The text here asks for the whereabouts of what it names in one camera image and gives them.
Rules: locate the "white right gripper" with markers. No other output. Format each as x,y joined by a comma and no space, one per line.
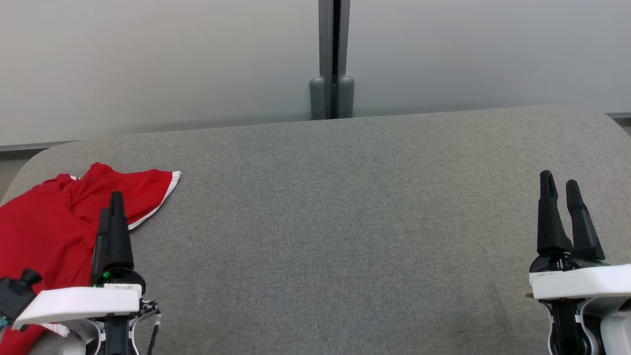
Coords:
581,283

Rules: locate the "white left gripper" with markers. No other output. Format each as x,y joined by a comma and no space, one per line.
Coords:
79,301

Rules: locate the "red white basketball jersey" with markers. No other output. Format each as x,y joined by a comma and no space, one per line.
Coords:
34,236

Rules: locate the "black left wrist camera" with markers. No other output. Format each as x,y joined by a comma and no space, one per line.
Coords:
17,293

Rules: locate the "grey cylindrical post foot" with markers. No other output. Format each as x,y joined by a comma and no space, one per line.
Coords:
318,98
346,96

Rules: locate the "grey partition post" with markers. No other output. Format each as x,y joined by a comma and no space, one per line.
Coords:
334,39

